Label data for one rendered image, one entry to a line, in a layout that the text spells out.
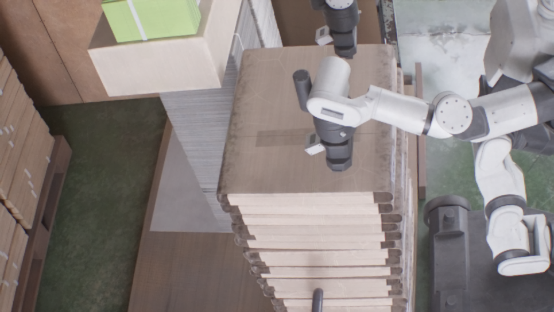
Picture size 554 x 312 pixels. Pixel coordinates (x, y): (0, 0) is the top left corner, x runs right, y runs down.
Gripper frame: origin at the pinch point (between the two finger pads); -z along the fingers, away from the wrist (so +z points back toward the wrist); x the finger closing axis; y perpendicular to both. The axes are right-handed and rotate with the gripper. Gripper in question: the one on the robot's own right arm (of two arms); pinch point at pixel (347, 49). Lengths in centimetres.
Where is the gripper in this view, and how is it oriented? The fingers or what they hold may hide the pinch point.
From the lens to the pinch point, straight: 186.1
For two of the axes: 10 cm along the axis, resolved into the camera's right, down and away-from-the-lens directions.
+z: -1.9, -5.8, -7.9
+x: -1.1, 8.1, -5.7
